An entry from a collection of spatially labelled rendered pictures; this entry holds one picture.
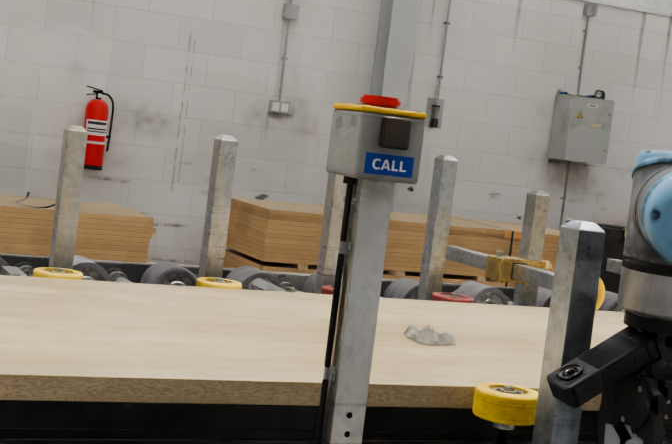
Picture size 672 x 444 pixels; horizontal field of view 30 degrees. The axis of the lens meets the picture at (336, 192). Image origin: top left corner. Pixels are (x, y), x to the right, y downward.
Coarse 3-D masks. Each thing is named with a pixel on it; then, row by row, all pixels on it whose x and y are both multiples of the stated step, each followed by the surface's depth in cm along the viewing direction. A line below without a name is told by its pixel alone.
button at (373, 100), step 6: (366, 96) 122; (372, 96) 121; (378, 96) 121; (366, 102) 122; (372, 102) 121; (378, 102) 121; (384, 102) 121; (390, 102) 121; (396, 102) 122; (396, 108) 122
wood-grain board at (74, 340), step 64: (0, 320) 159; (64, 320) 165; (128, 320) 171; (192, 320) 177; (256, 320) 184; (320, 320) 191; (384, 320) 199; (448, 320) 208; (512, 320) 217; (0, 384) 130; (64, 384) 133; (128, 384) 136; (192, 384) 139; (256, 384) 142; (320, 384) 146; (384, 384) 149; (448, 384) 154; (512, 384) 159
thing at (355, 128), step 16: (336, 112) 124; (352, 112) 120; (368, 112) 119; (384, 112) 119; (400, 112) 120; (416, 112) 121; (336, 128) 123; (352, 128) 120; (368, 128) 119; (416, 128) 121; (336, 144) 123; (352, 144) 120; (368, 144) 119; (416, 144) 121; (336, 160) 123; (352, 160) 119; (416, 160) 121; (352, 176) 119; (368, 176) 119; (384, 176) 120; (416, 176) 121
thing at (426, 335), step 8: (408, 328) 187; (416, 328) 187; (424, 328) 186; (432, 328) 182; (408, 336) 184; (416, 336) 184; (424, 336) 183; (432, 336) 182; (440, 336) 185; (448, 336) 184; (432, 344) 181; (440, 344) 181
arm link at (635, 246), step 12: (648, 156) 126; (660, 156) 125; (636, 168) 128; (648, 168) 126; (660, 168) 125; (636, 180) 128; (636, 192) 126; (636, 228) 127; (636, 240) 127; (624, 252) 129; (636, 252) 127; (648, 252) 126; (624, 264) 129; (636, 264) 127; (648, 264) 126; (660, 264) 125
